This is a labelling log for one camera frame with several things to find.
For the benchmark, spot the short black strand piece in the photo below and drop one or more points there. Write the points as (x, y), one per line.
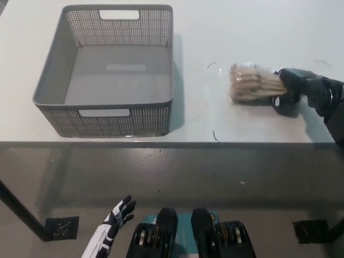
(215, 137)

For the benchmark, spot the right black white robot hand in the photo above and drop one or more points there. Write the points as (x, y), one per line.
(303, 83)

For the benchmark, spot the thin black curved strand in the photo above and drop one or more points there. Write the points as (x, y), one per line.
(211, 64)
(322, 61)

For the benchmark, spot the grey perforated plastic basket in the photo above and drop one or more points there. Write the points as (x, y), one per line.
(53, 86)

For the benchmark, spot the clear bag of wooden forks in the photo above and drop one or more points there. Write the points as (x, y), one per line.
(250, 86)

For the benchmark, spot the black metal table leg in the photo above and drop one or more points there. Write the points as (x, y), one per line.
(24, 212)

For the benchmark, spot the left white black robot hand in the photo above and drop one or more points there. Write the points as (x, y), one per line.
(113, 223)

